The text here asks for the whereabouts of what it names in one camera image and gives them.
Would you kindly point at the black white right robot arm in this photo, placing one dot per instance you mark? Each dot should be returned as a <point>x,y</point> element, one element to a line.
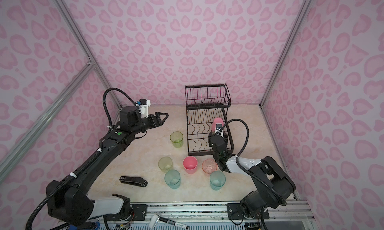
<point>273,185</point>

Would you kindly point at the pink cup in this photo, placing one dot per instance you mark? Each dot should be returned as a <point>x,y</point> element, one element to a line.
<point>217,122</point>
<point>190,164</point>

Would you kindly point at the black marker pen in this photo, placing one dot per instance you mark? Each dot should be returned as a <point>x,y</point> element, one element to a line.
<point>157,218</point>

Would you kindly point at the teal cup left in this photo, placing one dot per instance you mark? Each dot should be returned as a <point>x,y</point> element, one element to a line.
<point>173,179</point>

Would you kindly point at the teal cup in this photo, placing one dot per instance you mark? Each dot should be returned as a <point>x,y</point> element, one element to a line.
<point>217,180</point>
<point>173,179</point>

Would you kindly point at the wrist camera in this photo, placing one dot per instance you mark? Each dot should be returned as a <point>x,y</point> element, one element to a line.
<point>219,130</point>
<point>143,107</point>

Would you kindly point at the blue black tool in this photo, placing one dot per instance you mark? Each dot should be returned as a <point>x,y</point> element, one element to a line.
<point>85,226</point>

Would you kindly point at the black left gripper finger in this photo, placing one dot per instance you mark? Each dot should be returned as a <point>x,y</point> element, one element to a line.
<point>162,120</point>
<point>160,114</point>

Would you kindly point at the teal cup right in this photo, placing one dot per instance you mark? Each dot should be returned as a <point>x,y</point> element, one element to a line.
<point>217,180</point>

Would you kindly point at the black stapler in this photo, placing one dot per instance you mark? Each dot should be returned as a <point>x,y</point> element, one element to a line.
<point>134,181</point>

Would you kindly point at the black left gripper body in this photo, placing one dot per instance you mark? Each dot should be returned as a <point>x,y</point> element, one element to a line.
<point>149,122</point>

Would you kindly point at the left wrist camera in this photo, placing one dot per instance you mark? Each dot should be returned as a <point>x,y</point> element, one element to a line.
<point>143,107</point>

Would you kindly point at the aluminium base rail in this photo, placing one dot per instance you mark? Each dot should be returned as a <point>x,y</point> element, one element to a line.
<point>296,215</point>

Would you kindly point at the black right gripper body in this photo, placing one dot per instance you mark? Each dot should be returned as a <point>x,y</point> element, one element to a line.
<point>210,138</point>

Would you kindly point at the green cup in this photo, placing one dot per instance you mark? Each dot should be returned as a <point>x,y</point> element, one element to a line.
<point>177,139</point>

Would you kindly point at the black wire dish rack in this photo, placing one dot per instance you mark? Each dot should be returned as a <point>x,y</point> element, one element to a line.
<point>204,103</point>

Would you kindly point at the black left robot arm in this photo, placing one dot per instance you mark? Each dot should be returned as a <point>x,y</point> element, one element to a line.
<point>68,200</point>

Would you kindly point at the pink cup front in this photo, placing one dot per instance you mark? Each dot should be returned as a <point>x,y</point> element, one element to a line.
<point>190,164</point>

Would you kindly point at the yellow-green cup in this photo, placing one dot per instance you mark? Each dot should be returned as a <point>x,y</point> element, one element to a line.
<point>165,164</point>

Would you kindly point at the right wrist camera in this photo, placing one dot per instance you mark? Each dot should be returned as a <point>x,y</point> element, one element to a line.
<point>219,130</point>

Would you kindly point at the orange translucent cup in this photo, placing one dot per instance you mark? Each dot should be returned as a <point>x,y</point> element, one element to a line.
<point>209,166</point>

